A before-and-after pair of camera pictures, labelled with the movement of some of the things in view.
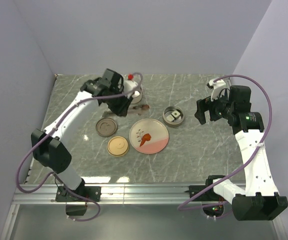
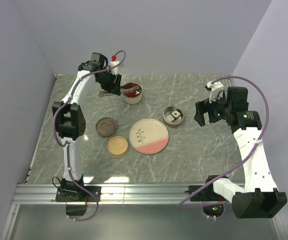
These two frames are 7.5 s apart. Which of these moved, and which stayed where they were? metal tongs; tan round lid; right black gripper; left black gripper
Moved: left black gripper; metal tongs
Stayed: right black gripper; tan round lid
